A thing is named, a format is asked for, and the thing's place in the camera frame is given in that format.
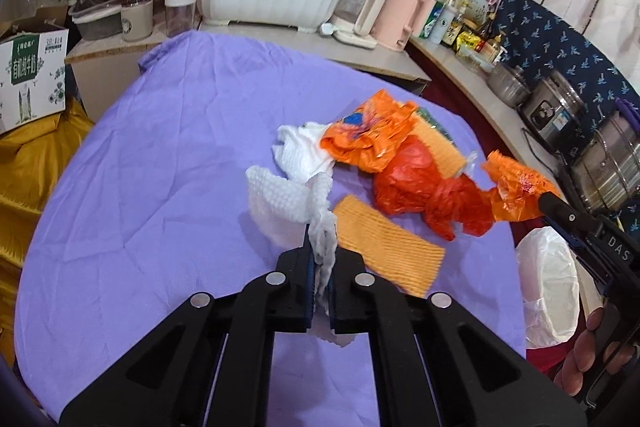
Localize glass electric kettle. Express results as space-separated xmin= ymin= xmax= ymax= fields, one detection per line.
xmin=330 ymin=0 xmax=389 ymax=50

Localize orange cleaning cloth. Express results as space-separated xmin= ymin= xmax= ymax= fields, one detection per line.
xmin=332 ymin=194 xmax=446 ymax=299

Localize person's right hand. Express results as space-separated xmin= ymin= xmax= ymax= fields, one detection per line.
xmin=552 ymin=307 xmax=633 ymax=400

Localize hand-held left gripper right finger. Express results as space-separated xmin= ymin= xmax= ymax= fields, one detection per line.
xmin=327 ymin=251 xmax=587 ymax=427

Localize steel rice cooker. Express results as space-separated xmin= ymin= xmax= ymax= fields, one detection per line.
xmin=520 ymin=72 xmax=589 ymax=152

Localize grey plastic container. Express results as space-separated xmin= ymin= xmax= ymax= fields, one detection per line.
xmin=69 ymin=0 xmax=123 ymax=40

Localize large steel pot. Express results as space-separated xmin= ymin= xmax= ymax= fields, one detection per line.
xmin=570 ymin=107 xmax=640 ymax=218

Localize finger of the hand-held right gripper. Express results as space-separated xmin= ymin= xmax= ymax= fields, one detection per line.
xmin=545 ymin=216 xmax=588 ymax=254
xmin=537 ymin=192 xmax=601 ymax=233

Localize yellow sponge scourer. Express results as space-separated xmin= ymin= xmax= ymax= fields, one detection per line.
xmin=412 ymin=109 xmax=466 ymax=178

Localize white tissue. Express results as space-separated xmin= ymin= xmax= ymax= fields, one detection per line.
xmin=271 ymin=122 xmax=337 ymax=184

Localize printed cardboard box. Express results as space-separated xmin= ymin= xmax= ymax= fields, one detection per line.
xmin=0 ymin=19 xmax=69 ymax=135

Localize pink electric kettle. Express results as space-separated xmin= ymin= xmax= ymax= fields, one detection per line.
xmin=372 ymin=0 xmax=437 ymax=52

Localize plain orange plastic bag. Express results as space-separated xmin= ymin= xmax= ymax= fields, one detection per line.
xmin=480 ymin=150 xmax=563 ymax=224

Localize red plastic bag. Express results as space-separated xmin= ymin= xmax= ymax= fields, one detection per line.
xmin=372 ymin=139 xmax=496 ymax=241

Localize white-lined trash bin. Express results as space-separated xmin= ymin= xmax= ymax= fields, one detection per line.
xmin=515 ymin=227 xmax=582 ymax=350

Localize grey cup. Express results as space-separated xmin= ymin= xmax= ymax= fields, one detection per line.
xmin=120 ymin=0 xmax=154 ymax=42

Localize orange printed plastic bag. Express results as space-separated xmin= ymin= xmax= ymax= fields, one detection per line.
xmin=320 ymin=89 xmax=418 ymax=172

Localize cluster of condiment bottles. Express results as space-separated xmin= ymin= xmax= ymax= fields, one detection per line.
xmin=422 ymin=0 xmax=507 ymax=74

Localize navy printed cloth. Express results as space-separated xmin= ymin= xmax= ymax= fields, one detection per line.
xmin=492 ymin=0 xmax=640 ymax=148

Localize white embossed paper towel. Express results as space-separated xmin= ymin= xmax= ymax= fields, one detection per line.
xmin=245 ymin=164 xmax=353 ymax=348

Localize yellow cloth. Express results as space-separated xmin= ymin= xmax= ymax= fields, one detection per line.
xmin=0 ymin=99 xmax=96 ymax=358

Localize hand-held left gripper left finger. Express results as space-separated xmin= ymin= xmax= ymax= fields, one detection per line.
xmin=60 ymin=224 xmax=318 ymax=427

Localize purple tablecloth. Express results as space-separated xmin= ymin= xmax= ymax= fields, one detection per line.
xmin=15 ymin=29 xmax=526 ymax=427

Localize steel pot with lid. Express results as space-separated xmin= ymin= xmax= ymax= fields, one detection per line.
xmin=487 ymin=64 xmax=532 ymax=108

